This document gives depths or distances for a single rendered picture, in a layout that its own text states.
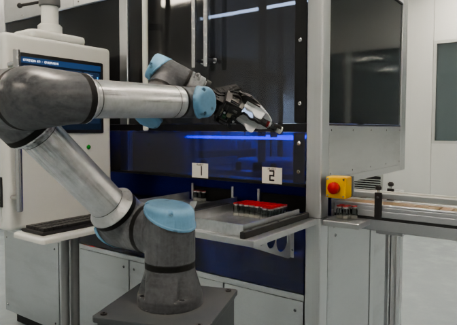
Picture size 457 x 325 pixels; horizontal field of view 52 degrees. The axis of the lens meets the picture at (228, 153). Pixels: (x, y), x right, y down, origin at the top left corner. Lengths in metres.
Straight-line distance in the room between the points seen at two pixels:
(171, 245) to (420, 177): 5.41
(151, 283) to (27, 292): 2.02
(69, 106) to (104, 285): 1.70
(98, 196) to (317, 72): 0.90
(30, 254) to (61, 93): 2.17
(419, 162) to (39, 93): 5.70
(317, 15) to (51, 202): 1.26
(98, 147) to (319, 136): 1.02
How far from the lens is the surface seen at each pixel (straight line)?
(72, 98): 0.87
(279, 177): 1.73
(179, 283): 1.09
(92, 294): 2.57
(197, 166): 1.94
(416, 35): 6.40
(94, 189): 1.08
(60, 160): 1.02
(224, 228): 1.42
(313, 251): 1.71
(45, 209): 2.06
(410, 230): 1.69
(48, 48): 2.07
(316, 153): 1.65
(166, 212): 1.05
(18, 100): 0.88
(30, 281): 3.02
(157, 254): 1.07
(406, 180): 6.35
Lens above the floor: 1.19
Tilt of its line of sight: 3 degrees down
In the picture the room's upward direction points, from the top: straight up
